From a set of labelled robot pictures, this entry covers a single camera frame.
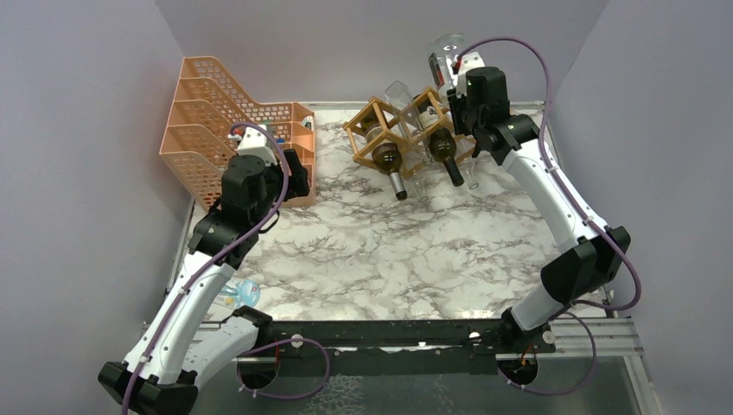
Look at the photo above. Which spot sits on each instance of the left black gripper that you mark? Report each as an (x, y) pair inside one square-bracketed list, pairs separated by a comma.
[(297, 185)]

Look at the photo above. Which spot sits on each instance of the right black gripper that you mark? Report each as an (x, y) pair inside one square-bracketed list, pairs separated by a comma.
[(456, 103)]

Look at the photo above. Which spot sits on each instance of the green wine bottle back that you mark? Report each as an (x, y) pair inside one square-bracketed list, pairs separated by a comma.
[(440, 143)]

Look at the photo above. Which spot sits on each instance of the green wine bottle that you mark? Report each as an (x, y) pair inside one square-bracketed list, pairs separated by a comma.
[(440, 143), (386, 155)]

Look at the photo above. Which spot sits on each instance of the round clear glass bottle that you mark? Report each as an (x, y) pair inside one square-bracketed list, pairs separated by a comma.
[(399, 97)]

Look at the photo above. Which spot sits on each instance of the small clear bottle silver cap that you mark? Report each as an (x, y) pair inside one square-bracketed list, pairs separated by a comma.
[(442, 54)]

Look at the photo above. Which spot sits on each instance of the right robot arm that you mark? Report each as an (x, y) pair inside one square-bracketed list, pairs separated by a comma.
[(590, 250)]

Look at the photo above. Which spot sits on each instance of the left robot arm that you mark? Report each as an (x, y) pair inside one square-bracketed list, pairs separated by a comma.
[(165, 370)]

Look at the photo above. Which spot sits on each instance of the wooden wine rack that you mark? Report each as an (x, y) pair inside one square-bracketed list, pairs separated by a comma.
[(392, 136)]

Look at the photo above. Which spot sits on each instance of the plastic water bottle blue label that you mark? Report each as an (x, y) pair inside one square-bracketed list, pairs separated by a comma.
[(242, 293)]

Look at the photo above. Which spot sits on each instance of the orange plastic file organizer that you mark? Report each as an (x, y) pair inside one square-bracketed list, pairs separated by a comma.
[(207, 101)]

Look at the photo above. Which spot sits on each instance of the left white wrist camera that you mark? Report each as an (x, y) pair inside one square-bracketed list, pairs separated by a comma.
[(252, 142)]

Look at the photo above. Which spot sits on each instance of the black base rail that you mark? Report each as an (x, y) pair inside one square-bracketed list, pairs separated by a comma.
[(385, 347)]

